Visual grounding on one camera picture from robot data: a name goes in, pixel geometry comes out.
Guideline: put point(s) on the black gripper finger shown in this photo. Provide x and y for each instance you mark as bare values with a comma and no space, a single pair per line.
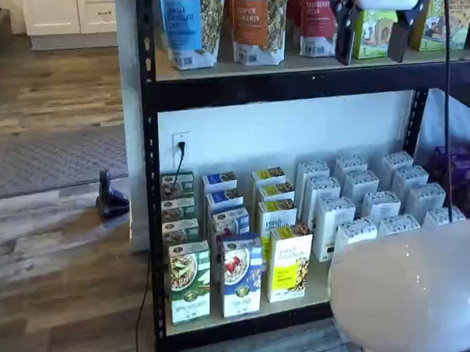
398,39
345,33

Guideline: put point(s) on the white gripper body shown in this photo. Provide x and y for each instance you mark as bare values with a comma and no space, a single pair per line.
388,1

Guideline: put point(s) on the blue and white oatmeal box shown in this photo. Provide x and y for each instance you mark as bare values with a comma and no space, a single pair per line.
242,276
229,222

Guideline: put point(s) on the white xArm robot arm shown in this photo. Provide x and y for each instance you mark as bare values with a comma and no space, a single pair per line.
408,286

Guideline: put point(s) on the green apple pie box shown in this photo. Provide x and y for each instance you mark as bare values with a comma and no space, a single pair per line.
373,38

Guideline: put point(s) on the green peanut butter box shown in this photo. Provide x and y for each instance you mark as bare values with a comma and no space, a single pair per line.
433,34

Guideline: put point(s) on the particleboard shelf board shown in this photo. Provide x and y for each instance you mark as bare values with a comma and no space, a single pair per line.
292,310
231,69

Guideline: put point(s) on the purple snack box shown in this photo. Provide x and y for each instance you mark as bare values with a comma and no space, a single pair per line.
438,160
466,174

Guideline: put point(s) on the white granola box yellow label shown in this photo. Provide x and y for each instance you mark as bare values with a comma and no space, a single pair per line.
268,174
276,216
275,189
290,263

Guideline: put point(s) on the white granola box blue label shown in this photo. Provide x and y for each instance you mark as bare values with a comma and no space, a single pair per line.
222,198
217,179

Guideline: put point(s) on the black metal shelf rack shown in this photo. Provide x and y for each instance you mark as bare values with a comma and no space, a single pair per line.
146,103

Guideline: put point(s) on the green oatmeal box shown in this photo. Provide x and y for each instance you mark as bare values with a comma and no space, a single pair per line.
185,180
178,208
179,230
189,282

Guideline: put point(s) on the red granola pouch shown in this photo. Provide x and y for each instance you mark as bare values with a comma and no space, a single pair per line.
310,24

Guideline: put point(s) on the orange granola pouch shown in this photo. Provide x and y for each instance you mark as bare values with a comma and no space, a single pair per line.
252,26

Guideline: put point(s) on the white plastic sheet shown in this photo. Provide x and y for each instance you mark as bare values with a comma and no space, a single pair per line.
468,126

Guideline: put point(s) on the white carton with dotted top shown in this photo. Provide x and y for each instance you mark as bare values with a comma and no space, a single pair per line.
322,185
425,194
438,216
333,226
351,162
361,180
313,167
398,158
410,176
399,224
381,202
354,230

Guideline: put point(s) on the blue granola pouch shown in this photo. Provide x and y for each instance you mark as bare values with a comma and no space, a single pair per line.
182,23

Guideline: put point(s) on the dark blue seal figurine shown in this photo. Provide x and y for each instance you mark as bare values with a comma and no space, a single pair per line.
110,206

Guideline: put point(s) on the white cabinet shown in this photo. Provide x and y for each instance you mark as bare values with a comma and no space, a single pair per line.
51,7

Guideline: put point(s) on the grey door mat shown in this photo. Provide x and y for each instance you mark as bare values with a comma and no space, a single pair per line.
46,161

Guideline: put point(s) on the white wall outlet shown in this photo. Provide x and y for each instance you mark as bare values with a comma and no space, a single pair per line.
176,137

